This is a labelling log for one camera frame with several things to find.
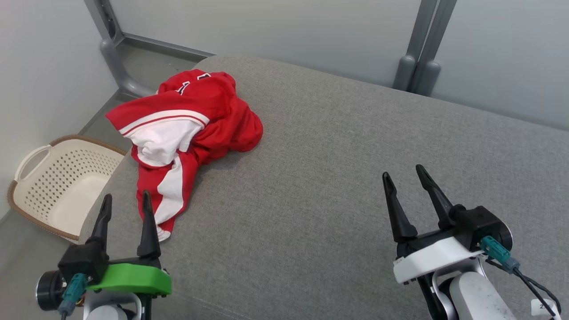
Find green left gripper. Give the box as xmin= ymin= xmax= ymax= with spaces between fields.
xmin=87 ymin=190 xmax=172 ymax=297

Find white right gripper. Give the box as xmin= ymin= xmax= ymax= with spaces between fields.
xmin=382 ymin=164 xmax=485 ymax=285

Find red Bulls jersey white sleeves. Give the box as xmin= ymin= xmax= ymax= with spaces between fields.
xmin=106 ymin=69 xmax=264 ymax=168

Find cream perforated laundry basket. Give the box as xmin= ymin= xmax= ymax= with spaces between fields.
xmin=8 ymin=135 xmax=127 ymax=243

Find left arm cable teal plug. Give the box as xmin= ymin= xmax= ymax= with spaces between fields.
xmin=58 ymin=273 xmax=87 ymax=320

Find arm cable teal plug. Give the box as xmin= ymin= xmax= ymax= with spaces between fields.
xmin=58 ymin=273 xmax=87 ymax=320
xmin=480 ymin=236 xmax=563 ymax=318

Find right arm cable teal plug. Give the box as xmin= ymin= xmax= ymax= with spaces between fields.
xmin=480 ymin=236 xmax=563 ymax=318

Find grey straight partition post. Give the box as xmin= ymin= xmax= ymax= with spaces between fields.
xmin=411 ymin=0 xmax=458 ymax=97
xmin=393 ymin=0 xmax=438 ymax=92

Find white right cable label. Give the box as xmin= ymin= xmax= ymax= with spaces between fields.
xmin=531 ymin=299 xmax=561 ymax=319

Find grey curved-foot partition post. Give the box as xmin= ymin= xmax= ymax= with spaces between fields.
xmin=84 ymin=0 xmax=156 ymax=98

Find grey partition floor rail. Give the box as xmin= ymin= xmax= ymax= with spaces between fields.
xmin=121 ymin=32 xmax=217 ymax=63

